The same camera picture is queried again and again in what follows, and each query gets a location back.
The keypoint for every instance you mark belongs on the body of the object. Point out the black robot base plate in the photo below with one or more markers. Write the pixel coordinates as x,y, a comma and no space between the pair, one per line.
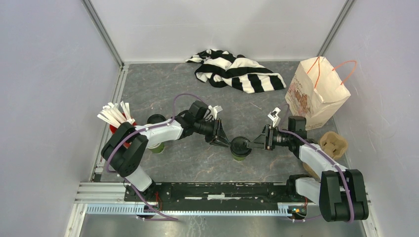
227,196

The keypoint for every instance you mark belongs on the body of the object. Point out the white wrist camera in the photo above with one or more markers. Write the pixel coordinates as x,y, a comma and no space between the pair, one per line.
213,111
274,116

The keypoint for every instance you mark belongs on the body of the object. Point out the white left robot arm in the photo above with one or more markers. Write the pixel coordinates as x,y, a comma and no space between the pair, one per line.
125,149

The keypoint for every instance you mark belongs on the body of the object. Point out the brown paper takeout bag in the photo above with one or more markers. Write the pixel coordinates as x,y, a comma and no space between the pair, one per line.
316,91

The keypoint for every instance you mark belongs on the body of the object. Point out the green paper coffee cup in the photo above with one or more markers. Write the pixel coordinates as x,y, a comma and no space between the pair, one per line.
239,157

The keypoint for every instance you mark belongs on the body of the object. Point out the stack of green paper cups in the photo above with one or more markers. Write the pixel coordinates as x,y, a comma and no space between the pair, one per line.
157,148

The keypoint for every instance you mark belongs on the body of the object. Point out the white slotted cable duct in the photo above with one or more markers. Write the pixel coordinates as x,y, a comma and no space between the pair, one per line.
141,209

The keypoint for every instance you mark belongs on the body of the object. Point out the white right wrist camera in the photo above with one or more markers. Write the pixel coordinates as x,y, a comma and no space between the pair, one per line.
274,116

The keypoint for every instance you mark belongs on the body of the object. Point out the black plastic cup lid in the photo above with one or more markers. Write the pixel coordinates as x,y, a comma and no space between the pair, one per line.
239,145

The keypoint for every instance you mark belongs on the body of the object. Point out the brown pulp cup carrier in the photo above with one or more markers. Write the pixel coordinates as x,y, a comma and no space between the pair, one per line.
334,145

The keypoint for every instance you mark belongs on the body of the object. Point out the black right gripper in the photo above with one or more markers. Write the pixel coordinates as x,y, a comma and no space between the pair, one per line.
264,141

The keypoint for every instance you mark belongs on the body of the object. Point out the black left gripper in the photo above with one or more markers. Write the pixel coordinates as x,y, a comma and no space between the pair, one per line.
217,128

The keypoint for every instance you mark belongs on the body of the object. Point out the aluminium frame rail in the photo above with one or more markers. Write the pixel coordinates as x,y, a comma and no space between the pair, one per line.
93,187

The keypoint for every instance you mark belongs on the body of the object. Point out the black white striped cloth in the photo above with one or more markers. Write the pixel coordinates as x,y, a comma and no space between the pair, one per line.
221,68

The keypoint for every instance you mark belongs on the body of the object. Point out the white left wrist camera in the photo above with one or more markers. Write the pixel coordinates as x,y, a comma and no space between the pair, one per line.
213,111

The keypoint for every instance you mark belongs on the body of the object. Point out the white wrapped straw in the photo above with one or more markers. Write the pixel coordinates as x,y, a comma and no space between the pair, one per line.
126,109
113,109
110,119

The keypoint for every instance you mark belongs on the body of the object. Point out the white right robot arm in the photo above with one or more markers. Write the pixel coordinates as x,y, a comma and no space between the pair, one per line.
340,193

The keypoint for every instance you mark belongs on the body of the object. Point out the red cup straw holder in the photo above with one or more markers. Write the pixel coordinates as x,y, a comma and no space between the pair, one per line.
113,129

